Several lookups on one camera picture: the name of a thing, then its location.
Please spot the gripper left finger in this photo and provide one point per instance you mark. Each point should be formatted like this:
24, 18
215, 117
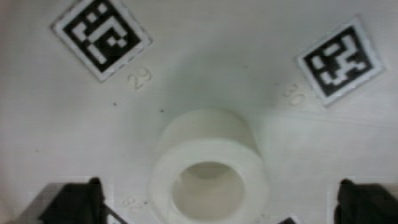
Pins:
77, 206

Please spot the white round table top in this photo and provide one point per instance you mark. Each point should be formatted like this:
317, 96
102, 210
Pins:
290, 60

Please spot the white cylindrical table leg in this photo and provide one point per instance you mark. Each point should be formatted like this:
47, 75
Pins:
208, 185

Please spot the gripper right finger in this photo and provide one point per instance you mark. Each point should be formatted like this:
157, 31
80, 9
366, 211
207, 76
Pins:
366, 204

